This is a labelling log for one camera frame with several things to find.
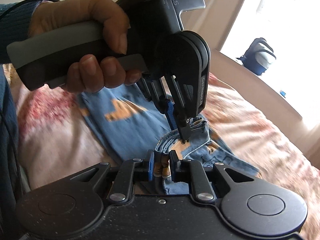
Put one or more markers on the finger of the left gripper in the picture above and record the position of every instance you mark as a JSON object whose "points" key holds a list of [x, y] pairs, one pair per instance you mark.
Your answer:
{"points": [[182, 121], [167, 108]]}

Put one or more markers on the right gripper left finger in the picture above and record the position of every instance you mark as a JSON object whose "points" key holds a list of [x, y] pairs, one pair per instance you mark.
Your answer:
{"points": [[123, 178]]}

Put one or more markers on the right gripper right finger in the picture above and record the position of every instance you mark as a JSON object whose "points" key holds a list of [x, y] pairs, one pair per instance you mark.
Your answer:
{"points": [[192, 173]]}

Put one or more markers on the blue patterned children's pants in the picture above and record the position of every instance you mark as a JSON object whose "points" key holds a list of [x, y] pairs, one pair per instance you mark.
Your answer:
{"points": [[128, 126]]}

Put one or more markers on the blue sleeved left forearm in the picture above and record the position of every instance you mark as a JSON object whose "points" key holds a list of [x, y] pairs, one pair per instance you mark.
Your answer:
{"points": [[15, 20]]}

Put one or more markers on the person's left hand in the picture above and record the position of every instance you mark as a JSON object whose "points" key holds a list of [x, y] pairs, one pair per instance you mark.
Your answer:
{"points": [[88, 74]]}

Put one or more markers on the pink floral bed cover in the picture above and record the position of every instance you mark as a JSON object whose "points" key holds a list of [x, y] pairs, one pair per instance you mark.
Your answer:
{"points": [[54, 140]]}

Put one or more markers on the navy blue backpack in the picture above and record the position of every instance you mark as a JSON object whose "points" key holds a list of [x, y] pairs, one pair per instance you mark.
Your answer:
{"points": [[258, 57]]}

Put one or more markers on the small blue box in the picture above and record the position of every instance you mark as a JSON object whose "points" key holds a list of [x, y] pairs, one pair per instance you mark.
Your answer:
{"points": [[282, 93]]}

